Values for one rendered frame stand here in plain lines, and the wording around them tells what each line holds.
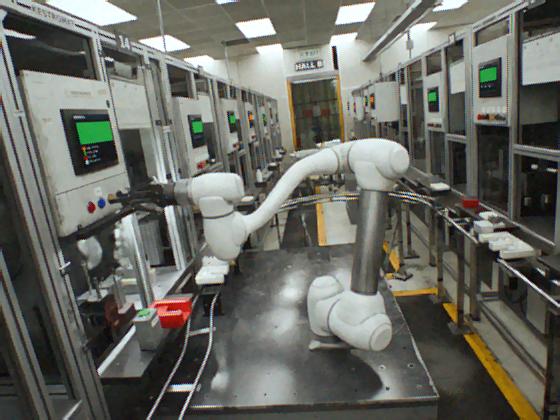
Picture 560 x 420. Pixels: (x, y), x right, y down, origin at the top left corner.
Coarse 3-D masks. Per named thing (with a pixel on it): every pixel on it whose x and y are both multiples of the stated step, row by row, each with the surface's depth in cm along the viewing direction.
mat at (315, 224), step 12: (312, 180) 896; (300, 192) 772; (312, 192) 758; (288, 216) 601; (312, 216) 583; (288, 228) 537; (312, 228) 522; (324, 228) 516; (288, 240) 485; (300, 240) 479; (312, 240) 473; (324, 240) 469
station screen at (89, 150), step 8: (80, 120) 110; (88, 120) 114; (96, 120) 118; (104, 120) 123; (80, 144) 109; (88, 144) 113; (96, 144) 117; (104, 144) 122; (112, 144) 127; (88, 152) 112; (96, 152) 117; (104, 152) 121; (112, 152) 126; (88, 160) 112; (96, 160) 116; (104, 160) 121
